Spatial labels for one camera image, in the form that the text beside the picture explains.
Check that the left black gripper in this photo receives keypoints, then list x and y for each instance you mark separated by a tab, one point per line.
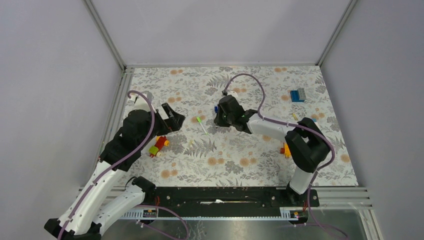
173	123

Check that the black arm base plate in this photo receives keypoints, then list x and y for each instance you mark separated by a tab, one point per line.
228	200

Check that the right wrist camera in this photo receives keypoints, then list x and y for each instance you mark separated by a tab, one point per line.
230	93

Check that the white slotted cable duct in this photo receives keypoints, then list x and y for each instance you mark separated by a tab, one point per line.
275	214

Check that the white pen green tip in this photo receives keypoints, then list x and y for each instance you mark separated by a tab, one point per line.
203	128

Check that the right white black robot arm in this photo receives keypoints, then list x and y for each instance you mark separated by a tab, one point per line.
307	144

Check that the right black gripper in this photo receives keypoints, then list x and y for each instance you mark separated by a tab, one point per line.
218	120

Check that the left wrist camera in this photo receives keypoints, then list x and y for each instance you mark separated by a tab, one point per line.
139	103

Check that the floral patterned table mat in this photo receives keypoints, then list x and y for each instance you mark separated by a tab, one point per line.
227	157

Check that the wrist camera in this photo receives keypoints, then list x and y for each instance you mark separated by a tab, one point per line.
230	93
139	103

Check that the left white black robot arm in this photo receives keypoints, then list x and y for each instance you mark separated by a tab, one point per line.
87	218

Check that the blue grey toy blocks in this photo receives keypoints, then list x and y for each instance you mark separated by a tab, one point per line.
298	96

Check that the red yellow green toy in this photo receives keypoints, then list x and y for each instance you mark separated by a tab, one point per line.
160	142

